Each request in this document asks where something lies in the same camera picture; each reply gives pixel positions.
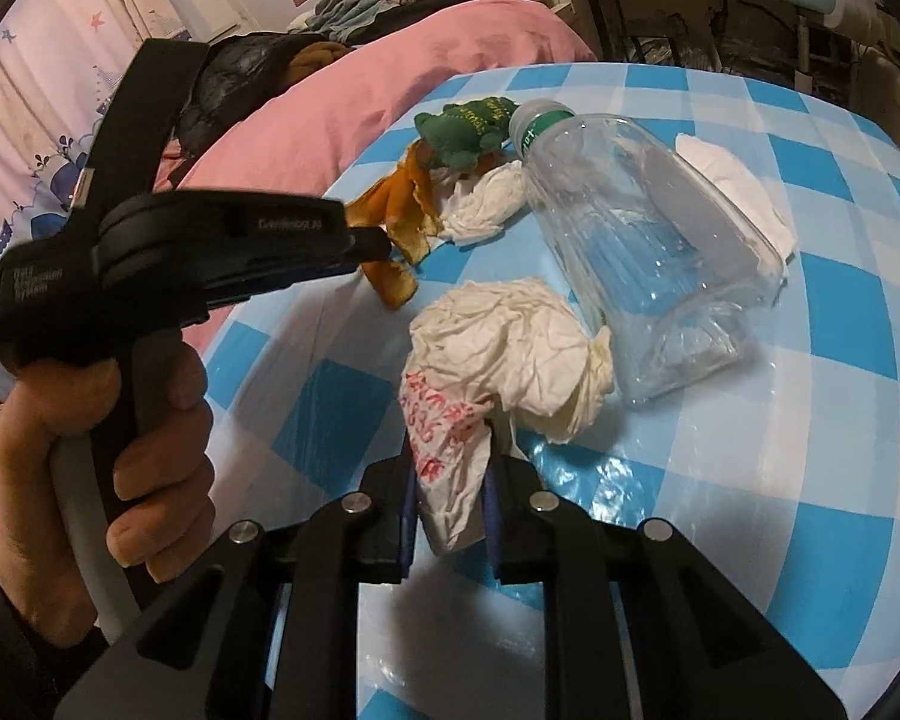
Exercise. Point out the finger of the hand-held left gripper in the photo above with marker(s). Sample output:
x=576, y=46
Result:
x=369, y=245

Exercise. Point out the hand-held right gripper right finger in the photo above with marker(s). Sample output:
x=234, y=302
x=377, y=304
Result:
x=493, y=532

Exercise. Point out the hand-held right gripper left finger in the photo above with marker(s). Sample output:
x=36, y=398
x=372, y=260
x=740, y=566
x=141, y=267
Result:
x=405, y=540

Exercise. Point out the large orange peel piece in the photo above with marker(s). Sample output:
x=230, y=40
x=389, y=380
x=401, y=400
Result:
x=405, y=202

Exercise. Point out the green plush toy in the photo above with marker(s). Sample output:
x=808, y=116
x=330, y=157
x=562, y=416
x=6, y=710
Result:
x=457, y=131

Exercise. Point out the red-printed white paper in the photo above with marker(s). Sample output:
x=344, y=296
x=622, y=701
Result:
x=495, y=345

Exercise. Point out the white tissue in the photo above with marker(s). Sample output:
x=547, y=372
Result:
x=735, y=180
x=480, y=202

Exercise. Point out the person's left forearm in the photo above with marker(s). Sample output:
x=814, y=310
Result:
x=15, y=660

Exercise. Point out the person's left hand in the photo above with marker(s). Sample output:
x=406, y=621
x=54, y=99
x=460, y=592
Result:
x=169, y=397

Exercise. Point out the crumpled white tissue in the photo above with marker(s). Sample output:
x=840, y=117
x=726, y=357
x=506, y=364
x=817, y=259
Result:
x=480, y=202

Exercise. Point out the pink blanket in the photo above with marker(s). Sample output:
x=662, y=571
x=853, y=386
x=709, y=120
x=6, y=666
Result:
x=307, y=105

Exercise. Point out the printed pink curtain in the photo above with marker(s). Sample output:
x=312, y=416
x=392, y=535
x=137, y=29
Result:
x=45, y=90

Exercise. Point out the brown cloth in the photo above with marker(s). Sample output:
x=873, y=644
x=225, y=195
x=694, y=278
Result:
x=315, y=60

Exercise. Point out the pile of clothes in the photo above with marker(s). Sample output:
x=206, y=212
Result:
x=390, y=0

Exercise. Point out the clear plastic bottle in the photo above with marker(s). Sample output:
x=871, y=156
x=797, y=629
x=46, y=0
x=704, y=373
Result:
x=645, y=240

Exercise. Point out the blue checked tablecloth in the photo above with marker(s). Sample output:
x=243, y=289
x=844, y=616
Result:
x=795, y=390

